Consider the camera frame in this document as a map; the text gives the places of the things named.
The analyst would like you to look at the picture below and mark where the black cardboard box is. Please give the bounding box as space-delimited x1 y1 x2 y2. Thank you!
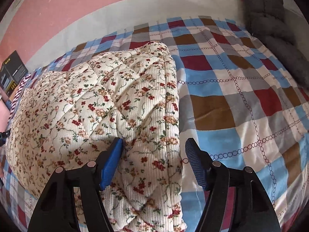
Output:
0 50 28 96

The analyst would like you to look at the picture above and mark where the floral quilted jacket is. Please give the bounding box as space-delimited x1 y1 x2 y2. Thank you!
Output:
6 41 188 232

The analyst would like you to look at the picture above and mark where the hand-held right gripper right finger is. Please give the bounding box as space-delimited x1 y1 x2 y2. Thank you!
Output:
185 138 282 232

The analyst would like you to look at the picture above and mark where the checked patchwork blanket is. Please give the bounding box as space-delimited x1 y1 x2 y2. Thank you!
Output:
0 16 309 232

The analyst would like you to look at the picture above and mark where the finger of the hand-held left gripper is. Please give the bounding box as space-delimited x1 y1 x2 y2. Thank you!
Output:
0 129 11 147

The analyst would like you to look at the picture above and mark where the grey quilted cushion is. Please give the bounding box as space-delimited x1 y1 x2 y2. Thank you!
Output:
241 0 309 90

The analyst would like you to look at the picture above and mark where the red white striped sheet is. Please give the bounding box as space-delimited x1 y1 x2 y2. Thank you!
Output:
8 72 32 120

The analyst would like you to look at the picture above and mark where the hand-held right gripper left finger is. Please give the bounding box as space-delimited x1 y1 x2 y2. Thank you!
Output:
28 137 124 232

